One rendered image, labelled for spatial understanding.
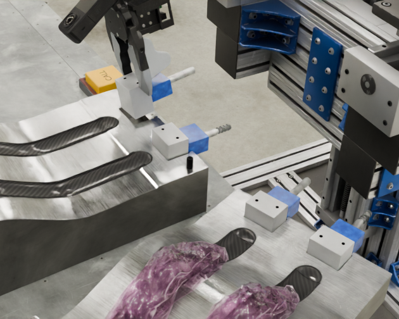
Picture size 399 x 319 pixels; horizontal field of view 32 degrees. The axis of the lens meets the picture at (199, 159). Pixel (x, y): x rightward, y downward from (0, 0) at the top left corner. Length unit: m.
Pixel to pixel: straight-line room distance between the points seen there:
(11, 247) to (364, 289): 0.46
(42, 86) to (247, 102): 1.51
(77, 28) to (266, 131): 1.69
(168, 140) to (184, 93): 1.80
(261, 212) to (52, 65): 0.65
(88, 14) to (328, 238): 0.46
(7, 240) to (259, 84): 2.10
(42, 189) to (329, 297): 0.42
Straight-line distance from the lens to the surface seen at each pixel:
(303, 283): 0.94
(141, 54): 1.05
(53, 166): 1.06
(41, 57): 1.50
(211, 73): 2.97
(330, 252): 0.95
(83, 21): 1.03
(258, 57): 1.57
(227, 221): 1.00
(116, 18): 1.06
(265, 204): 1.00
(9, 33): 1.60
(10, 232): 0.93
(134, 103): 1.11
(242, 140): 2.59
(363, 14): 1.39
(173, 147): 1.04
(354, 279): 0.96
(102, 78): 1.34
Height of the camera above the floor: 1.54
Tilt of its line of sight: 38 degrees down
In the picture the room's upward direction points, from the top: 3 degrees clockwise
